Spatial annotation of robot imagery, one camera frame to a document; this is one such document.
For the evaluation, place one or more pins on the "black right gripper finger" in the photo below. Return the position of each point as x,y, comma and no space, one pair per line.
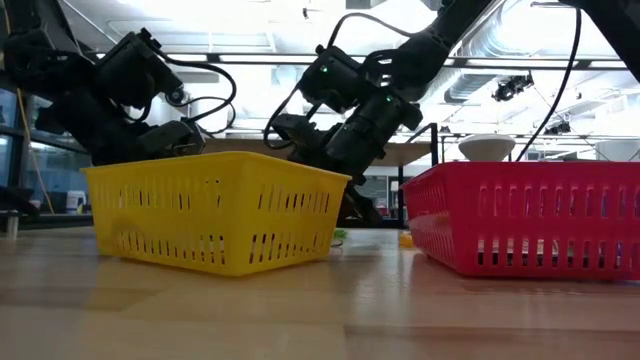
365,207
348,212

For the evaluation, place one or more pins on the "small grey post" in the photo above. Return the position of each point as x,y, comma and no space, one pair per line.
12,225

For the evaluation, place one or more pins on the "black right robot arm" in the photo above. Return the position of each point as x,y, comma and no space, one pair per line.
425,50

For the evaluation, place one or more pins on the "small green band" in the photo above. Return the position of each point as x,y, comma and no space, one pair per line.
341,233

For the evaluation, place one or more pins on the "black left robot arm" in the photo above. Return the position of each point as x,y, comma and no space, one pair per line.
50,75

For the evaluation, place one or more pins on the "silver air duct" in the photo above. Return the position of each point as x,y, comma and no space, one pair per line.
475,85

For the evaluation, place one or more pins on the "white dome metal lamp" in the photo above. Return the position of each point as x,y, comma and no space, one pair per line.
487,147

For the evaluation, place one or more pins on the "red plastic basket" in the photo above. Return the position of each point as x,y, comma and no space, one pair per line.
550,227

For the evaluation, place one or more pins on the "yellow plastic basket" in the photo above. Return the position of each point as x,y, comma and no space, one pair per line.
200,222

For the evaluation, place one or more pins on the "black ceiling light cluster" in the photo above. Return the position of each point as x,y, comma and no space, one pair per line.
510,89
557,129

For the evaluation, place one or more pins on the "dark framed window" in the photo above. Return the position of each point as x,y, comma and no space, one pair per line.
60,175

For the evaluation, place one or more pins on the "long ceiling light strip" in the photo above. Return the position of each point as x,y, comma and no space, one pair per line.
525,63

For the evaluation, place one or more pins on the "wooden shelf riser black legs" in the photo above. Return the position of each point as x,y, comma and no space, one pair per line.
405,152

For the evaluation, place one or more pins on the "black ceiling spotlight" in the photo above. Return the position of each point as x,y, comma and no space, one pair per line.
176,97

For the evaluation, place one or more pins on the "white plastic container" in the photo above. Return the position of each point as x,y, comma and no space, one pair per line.
76,202

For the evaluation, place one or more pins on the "black metal table frame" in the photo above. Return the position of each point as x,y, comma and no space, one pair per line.
50,221

